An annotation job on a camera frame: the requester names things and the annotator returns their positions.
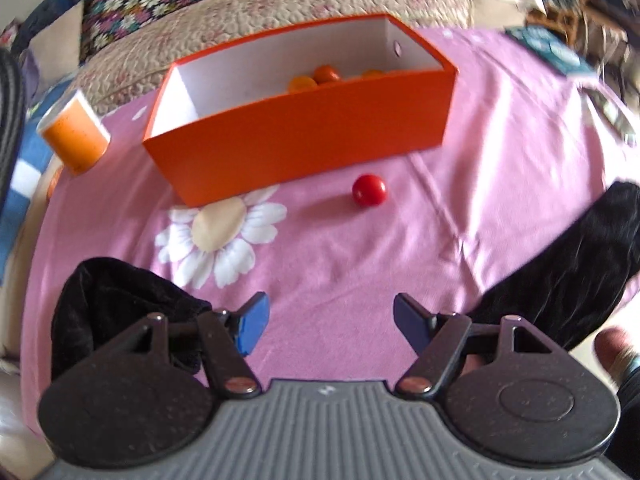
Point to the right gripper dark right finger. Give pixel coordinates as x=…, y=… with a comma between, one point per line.
x=437, y=339

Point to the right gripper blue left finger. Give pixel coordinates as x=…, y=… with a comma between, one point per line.
x=227, y=338

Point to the red cherry tomato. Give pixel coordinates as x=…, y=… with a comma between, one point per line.
x=369, y=190

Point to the orange citrus fruit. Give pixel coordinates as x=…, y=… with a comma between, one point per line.
x=326, y=74
x=367, y=74
x=301, y=83

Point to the black velvet cloth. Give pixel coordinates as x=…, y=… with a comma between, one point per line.
x=103, y=297

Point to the pink floral tablecloth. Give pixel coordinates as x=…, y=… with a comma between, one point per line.
x=523, y=157

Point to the orange cardboard box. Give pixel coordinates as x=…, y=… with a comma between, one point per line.
x=223, y=122

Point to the orange cylindrical cup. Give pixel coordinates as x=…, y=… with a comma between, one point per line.
x=74, y=132

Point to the blue white striped cloth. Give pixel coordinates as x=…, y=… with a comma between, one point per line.
x=33, y=158

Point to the black smartphone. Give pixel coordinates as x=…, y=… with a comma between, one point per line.
x=621, y=122

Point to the quilted beige sofa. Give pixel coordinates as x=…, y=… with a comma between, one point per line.
x=136, y=64

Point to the teal book on table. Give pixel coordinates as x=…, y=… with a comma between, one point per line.
x=551, y=50

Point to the beige small pillow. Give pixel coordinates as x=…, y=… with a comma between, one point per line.
x=56, y=49

